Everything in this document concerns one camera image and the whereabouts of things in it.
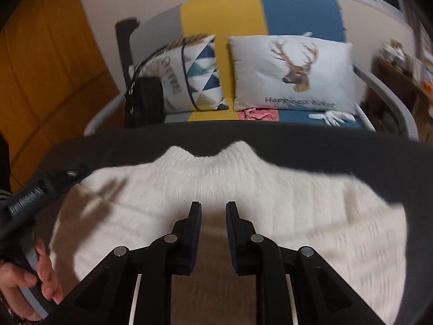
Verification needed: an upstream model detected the cream knitted sweater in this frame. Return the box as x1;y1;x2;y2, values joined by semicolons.
48;139;409;325

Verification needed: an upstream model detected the person's left hand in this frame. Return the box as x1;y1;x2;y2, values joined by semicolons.
1;238;64;322

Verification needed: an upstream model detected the pink cloth on sofa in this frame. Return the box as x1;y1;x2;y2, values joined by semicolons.
237;108;279;121

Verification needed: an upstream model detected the black handbag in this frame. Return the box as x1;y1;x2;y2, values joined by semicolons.
124;77;165;129

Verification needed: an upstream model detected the wooden wardrobe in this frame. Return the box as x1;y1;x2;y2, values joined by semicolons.
1;0;118;191

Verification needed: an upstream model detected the white glove on sofa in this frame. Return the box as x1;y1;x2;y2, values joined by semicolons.
307;110;356;126

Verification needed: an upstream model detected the triangle pattern pillow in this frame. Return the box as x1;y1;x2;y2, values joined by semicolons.
129;34;228;114

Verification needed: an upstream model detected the white deer print pillow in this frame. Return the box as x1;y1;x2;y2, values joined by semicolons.
229;35;356;114

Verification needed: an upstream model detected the wooden side table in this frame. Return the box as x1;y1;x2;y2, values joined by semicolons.
362;40;432;146

